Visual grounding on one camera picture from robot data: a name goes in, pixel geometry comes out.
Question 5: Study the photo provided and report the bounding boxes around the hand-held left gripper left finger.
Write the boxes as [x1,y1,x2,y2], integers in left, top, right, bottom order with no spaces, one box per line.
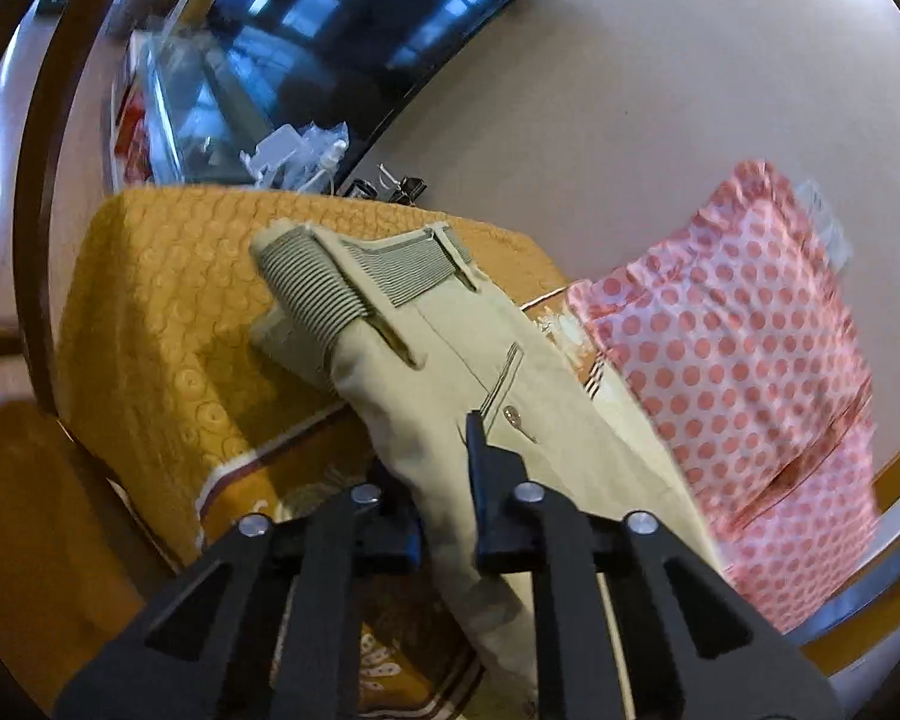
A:
[54,460,425,720]

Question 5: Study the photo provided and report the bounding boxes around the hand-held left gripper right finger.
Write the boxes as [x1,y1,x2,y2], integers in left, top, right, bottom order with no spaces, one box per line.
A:
[465,411,847,720]

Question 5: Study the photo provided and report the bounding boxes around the beige pants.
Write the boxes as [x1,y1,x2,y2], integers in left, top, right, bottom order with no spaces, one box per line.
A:
[249,222,725,717]

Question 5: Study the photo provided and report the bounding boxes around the pink polka dot pillow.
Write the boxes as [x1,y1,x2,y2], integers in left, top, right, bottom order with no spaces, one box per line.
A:
[566,159,882,635]

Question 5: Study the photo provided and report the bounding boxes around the orange patterned bedspread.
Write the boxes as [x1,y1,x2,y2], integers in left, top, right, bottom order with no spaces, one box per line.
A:
[54,187,608,720]

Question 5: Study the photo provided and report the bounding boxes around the black binder clips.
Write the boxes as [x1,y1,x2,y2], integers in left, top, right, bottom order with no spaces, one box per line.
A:
[349,163,430,205]

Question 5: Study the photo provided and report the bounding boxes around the black television screen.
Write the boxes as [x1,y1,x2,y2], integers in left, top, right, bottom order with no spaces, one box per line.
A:
[105,0,597,188]

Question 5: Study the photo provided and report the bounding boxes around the white charger and cables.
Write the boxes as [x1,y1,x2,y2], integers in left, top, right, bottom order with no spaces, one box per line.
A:
[238,121,350,192]

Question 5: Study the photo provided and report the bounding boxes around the dark wooden door frame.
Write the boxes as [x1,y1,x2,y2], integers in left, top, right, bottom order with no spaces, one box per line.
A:
[11,0,166,421]

